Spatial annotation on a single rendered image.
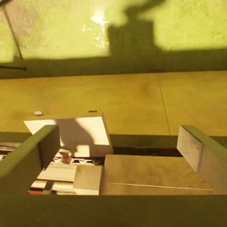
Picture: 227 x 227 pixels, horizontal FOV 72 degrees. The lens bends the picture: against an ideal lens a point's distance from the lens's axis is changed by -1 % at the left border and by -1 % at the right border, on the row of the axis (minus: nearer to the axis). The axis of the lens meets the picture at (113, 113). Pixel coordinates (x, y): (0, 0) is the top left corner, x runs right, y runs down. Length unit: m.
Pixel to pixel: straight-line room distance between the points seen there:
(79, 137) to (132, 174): 0.24
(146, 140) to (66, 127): 0.32
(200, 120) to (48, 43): 1.15
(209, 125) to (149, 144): 0.29
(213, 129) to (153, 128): 0.25
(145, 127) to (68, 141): 0.34
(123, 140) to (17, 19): 1.15
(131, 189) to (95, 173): 0.13
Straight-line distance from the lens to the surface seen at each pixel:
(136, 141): 0.68
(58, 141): 0.17
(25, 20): 1.43
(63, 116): 0.59
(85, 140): 0.62
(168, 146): 0.67
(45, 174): 1.06
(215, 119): 0.85
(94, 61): 1.31
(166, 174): 0.61
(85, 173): 0.59
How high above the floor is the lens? 1.18
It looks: 50 degrees down
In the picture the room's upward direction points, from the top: 169 degrees counter-clockwise
